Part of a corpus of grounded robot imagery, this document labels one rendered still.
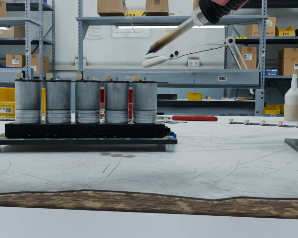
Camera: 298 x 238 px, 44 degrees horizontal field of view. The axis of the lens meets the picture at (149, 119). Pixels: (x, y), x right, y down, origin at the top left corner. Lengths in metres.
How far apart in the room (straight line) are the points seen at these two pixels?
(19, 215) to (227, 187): 0.11
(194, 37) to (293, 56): 1.23
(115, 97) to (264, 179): 0.17
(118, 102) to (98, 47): 4.63
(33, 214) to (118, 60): 4.76
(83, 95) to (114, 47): 4.58
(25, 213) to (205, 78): 2.54
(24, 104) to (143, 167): 0.15
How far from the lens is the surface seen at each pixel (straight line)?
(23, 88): 0.36
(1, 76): 3.02
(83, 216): 0.16
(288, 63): 4.56
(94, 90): 0.35
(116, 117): 0.35
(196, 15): 0.32
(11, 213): 0.17
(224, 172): 0.25
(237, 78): 2.70
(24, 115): 0.36
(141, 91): 0.35
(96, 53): 4.97
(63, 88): 0.35
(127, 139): 0.31
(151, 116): 0.35
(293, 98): 0.75
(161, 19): 2.78
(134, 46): 4.89
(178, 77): 2.67
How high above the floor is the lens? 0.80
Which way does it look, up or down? 4 degrees down
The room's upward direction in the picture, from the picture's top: 1 degrees clockwise
